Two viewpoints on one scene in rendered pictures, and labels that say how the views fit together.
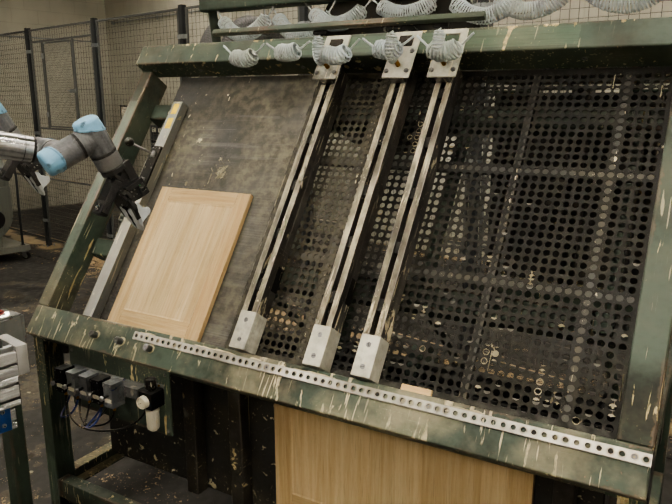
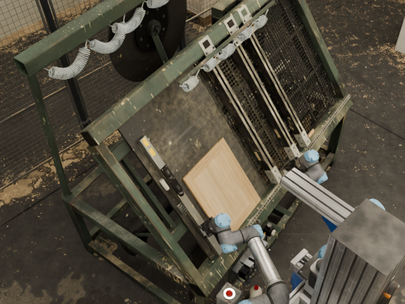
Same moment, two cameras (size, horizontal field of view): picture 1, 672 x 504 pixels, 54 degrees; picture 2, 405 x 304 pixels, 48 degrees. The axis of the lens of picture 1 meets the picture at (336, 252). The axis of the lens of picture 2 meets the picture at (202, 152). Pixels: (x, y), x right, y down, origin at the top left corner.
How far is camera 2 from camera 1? 3.76 m
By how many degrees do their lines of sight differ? 74
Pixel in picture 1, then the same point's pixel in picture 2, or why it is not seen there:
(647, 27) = not seen: outside the picture
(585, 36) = not seen: outside the picture
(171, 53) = (118, 117)
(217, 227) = (225, 162)
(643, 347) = (334, 73)
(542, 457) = (340, 115)
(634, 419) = (343, 90)
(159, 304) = (237, 210)
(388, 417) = (317, 145)
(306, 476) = not seen: hidden behind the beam
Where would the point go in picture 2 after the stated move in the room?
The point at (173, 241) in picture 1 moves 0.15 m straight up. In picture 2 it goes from (215, 188) to (214, 174)
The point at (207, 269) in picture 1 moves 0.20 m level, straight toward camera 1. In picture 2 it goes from (238, 178) to (267, 175)
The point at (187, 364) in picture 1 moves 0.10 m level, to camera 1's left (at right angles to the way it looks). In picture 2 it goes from (270, 205) to (270, 217)
